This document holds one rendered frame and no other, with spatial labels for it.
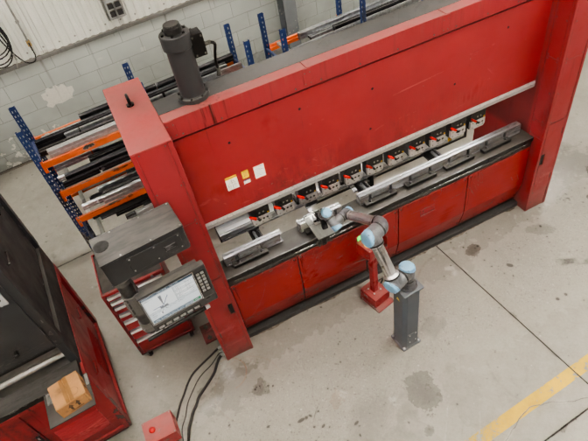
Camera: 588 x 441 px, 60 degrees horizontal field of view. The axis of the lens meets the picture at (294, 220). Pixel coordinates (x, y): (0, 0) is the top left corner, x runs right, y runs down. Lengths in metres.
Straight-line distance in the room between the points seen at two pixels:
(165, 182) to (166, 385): 2.15
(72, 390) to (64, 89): 4.75
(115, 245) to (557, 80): 3.56
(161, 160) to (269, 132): 0.80
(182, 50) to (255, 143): 0.80
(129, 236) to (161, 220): 0.19
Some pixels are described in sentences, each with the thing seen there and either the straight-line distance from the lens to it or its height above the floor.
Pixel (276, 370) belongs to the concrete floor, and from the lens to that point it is 4.53.
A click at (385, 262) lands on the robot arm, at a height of 1.14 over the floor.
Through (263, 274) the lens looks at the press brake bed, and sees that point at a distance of 4.16.
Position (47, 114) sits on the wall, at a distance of 7.67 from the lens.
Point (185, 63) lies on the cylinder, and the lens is 3.13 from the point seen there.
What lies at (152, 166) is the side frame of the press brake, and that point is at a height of 2.18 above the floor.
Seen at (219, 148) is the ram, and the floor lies 1.97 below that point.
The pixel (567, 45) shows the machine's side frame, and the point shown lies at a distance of 4.59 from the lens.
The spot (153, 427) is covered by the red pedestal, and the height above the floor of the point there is 0.82.
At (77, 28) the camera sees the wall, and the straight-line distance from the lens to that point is 7.30.
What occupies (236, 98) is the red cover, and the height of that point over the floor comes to 2.28.
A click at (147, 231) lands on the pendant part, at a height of 1.95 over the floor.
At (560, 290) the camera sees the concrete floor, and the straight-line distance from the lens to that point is 5.07.
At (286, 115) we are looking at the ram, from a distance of 3.46.
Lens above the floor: 3.94
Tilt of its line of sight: 45 degrees down
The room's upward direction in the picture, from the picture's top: 12 degrees counter-clockwise
